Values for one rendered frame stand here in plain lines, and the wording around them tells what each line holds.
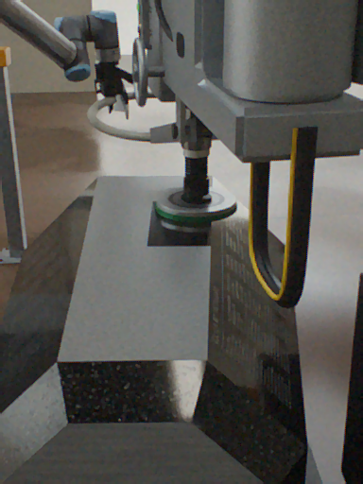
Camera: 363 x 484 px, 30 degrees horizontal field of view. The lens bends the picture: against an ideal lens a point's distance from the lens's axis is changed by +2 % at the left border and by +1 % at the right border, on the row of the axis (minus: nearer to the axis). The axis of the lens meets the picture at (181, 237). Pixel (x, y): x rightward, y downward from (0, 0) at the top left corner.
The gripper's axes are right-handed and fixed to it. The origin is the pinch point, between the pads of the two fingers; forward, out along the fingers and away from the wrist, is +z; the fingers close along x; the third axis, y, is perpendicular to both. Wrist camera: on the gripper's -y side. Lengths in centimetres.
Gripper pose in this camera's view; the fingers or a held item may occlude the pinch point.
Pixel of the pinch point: (120, 114)
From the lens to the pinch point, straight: 258.3
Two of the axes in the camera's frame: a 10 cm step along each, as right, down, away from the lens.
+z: 0.6, 9.0, 4.3
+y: -7.9, 3.1, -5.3
